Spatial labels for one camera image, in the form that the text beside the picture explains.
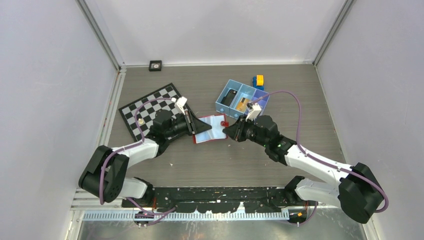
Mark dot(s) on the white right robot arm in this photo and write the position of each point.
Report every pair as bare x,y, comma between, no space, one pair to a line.
353,189

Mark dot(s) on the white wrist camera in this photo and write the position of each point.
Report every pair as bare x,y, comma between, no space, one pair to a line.
180,103
254,109

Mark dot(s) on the orange card in drawer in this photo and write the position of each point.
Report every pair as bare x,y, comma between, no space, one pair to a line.
242,104

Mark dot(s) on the purple drawer box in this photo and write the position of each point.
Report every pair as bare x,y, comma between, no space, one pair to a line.
261,98

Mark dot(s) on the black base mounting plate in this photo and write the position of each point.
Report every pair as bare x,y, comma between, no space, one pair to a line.
218,200

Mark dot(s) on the red leather card holder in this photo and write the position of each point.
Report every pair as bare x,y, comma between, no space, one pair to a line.
218,123

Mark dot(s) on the black white chessboard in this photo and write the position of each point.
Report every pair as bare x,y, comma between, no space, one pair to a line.
146,107

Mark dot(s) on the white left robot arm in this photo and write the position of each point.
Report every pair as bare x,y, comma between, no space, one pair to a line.
105,174

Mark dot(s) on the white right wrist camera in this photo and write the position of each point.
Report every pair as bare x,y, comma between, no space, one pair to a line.
254,109

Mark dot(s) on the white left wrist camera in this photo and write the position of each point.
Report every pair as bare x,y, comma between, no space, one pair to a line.
180,103

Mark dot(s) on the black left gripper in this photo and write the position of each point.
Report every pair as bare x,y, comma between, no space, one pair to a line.
195,125

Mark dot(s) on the blue orange toy block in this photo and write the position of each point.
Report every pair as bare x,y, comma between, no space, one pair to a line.
258,82

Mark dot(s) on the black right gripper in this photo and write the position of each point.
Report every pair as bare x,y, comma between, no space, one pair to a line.
236,131

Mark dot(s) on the white chess pawn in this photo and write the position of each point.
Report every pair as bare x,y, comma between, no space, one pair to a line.
141,121

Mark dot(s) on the black card in drawer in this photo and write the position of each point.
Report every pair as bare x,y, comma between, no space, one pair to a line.
229,97

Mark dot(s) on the light blue left drawer box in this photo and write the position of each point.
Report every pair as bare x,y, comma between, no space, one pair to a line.
222,109

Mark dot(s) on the light blue drawer box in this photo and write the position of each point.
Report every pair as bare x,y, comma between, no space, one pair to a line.
222,109
243,91

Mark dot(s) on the light blue middle drawer box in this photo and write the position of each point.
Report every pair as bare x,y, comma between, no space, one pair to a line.
243,91

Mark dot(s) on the black square wall socket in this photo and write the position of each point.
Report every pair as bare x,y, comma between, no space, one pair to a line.
155,66

